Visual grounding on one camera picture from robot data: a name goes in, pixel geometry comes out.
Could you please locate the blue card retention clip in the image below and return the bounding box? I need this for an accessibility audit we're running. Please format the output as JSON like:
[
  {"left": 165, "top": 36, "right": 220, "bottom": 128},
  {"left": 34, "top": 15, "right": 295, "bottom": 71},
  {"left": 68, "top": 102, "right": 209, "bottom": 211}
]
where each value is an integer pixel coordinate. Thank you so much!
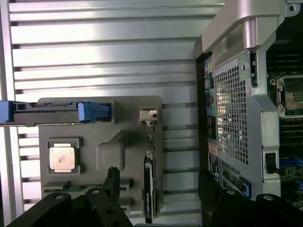
[{"left": 241, "top": 177, "right": 252, "bottom": 198}]

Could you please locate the green RAM stick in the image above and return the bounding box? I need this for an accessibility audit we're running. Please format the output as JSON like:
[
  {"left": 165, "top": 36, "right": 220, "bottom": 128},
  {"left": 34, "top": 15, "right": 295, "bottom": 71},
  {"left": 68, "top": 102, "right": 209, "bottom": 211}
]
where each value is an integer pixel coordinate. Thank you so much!
[{"left": 44, "top": 182, "right": 128, "bottom": 192}]

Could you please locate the orange service tag sticker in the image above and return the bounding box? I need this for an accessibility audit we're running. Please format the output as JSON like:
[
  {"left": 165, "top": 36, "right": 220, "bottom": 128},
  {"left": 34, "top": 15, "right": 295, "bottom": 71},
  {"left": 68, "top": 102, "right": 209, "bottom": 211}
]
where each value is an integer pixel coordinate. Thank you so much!
[{"left": 208, "top": 141, "right": 218, "bottom": 156}]

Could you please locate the silver CPU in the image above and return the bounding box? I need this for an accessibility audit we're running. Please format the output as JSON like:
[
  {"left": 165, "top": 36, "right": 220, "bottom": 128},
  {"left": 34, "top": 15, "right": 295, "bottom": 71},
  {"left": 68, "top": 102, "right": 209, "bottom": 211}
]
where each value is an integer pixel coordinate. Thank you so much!
[{"left": 48, "top": 142, "right": 75, "bottom": 171}]

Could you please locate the blue expansion slot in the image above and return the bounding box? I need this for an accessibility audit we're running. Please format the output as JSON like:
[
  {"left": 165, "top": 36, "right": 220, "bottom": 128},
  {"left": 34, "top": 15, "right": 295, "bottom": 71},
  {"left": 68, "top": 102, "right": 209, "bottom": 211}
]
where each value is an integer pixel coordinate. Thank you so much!
[{"left": 278, "top": 159, "right": 303, "bottom": 169}]

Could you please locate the grey printed parts rack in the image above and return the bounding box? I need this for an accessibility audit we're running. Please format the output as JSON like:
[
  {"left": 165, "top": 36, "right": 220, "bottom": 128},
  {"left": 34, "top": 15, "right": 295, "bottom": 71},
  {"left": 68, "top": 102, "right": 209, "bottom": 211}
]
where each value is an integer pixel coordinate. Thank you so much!
[{"left": 37, "top": 95, "right": 164, "bottom": 216}]

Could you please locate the green Dell motherboard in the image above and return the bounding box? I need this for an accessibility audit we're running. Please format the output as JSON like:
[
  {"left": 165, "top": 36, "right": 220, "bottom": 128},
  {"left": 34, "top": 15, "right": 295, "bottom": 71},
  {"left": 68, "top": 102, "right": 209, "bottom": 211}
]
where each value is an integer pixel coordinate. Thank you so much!
[{"left": 265, "top": 41, "right": 303, "bottom": 190}]

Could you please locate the hard disk in blue caddy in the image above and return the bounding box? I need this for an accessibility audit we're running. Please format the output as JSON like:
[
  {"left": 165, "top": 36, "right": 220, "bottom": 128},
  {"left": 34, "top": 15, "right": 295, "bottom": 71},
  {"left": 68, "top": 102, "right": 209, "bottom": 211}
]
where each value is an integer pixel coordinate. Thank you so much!
[{"left": 0, "top": 100, "right": 112, "bottom": 127}]

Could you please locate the CPU socket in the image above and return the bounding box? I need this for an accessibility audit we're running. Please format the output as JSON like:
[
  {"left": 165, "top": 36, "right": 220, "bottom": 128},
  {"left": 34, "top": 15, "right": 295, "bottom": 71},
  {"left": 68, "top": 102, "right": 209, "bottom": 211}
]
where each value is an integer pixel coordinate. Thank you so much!
[{"left": 269, "top": 75, "right": 303, "bottom": 116}]

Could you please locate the black and silver PC case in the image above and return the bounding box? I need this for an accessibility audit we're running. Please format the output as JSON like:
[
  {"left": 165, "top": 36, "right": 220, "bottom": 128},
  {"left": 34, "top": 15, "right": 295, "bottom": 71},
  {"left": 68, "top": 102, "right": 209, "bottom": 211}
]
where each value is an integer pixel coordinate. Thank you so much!
[{"left": 194, "top": 0, "right": 303, "bottom": 227}]

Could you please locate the black intrusion switch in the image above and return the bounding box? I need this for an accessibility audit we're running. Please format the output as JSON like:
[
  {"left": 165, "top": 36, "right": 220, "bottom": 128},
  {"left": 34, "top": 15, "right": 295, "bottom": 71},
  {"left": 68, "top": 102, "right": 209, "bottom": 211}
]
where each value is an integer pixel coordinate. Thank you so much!
[{"left": 265, "top": 153, "right": 281, "bottom": 175}]

